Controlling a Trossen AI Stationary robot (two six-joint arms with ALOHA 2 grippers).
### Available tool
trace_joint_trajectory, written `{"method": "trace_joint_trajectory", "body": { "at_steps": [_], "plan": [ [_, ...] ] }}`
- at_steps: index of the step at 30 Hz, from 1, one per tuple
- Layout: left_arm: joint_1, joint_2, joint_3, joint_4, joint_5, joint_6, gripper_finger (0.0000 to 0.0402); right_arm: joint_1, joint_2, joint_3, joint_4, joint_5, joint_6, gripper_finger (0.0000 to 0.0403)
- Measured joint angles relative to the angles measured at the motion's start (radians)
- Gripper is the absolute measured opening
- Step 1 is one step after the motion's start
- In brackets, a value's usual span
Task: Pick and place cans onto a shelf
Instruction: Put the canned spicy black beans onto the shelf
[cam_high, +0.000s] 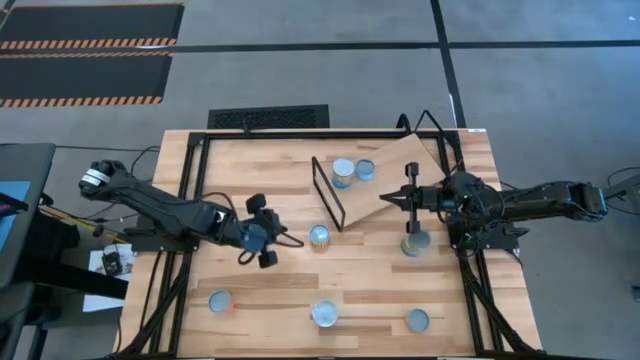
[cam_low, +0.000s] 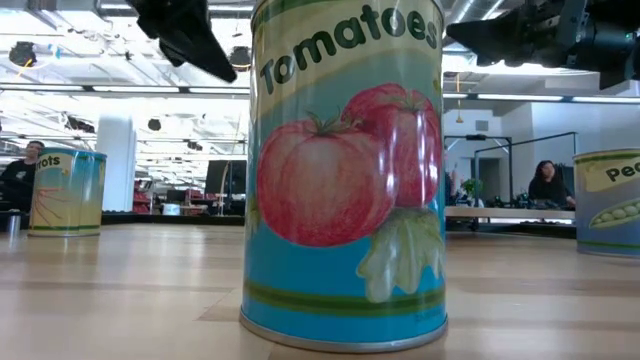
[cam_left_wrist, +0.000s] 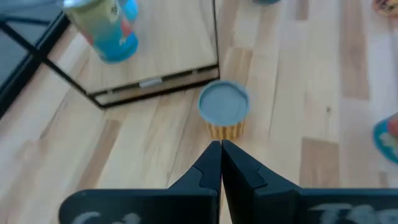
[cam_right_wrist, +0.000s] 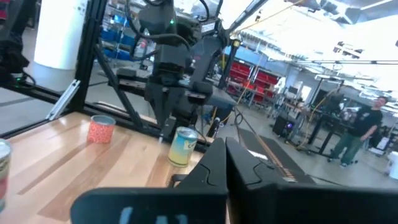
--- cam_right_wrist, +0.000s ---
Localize white red label can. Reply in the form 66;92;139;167
0;138;12;213

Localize grey desk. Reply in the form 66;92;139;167
186;86;238;110

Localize black hazard stripe floor mat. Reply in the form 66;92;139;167
238;128;317;185

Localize orange patterned can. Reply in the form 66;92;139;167
86;114;117;144

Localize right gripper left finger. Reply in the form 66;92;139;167
70;138;229;224

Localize black box purple light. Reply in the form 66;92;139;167
272;114;296;137

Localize white bucket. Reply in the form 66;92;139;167
385;151;398;180

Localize white round pillar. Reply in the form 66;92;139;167
33;0;89;71

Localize black aluminium table frame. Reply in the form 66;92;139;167
0;0;270;153

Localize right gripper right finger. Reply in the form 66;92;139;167
225;136;398;224

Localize black workbench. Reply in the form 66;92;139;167
306;93;346;156

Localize person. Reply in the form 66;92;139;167
326;95;389;169

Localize blue storage bins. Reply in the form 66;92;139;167
101;14;137;62

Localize yellow and blue can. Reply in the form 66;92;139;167
167;126;199;168

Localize red storage bin rack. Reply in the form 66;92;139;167
226;60;280;105

